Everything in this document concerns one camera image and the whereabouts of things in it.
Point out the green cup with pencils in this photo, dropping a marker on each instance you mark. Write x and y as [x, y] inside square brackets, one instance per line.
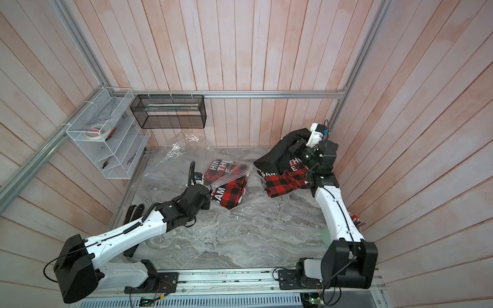
[325, 235]

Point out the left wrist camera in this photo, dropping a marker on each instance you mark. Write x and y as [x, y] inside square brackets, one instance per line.
[198, 178]

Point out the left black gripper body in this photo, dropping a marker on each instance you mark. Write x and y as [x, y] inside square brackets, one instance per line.
[205, 206]

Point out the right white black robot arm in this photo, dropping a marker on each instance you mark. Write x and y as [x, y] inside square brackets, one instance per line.
[350, 260]

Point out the white wire mesh shelf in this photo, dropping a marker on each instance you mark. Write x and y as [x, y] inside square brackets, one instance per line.
[108, 135]

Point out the clear plastic vacuum bag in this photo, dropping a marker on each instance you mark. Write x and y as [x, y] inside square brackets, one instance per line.
[165, 177]

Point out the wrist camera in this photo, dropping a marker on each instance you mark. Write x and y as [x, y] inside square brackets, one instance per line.
[318, 132]
[198, 178]

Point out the black stapler on table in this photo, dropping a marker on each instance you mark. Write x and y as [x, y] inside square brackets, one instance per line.
[134, 212]

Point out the aluminium front rail frame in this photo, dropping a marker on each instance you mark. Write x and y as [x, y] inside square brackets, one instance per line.
[233, 281]

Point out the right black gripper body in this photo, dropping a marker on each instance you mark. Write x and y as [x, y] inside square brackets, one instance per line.
[308, 158]

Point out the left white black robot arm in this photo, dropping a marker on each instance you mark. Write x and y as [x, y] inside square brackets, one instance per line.
[83, 265]

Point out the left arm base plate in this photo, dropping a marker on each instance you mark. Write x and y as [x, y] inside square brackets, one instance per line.
[165, 282]

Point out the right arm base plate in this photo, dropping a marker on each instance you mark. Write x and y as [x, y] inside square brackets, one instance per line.
[295, 280]

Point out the black wire mesh basket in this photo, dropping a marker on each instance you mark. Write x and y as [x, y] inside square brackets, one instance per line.
[169, 111]

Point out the tape roll on shelf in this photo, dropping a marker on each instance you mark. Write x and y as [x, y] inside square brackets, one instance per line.
[97, 132]

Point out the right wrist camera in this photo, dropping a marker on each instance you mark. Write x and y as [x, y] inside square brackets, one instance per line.
[318, 132]

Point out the red black plaid shirt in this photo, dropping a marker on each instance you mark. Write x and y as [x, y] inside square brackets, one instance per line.
[281, 170]

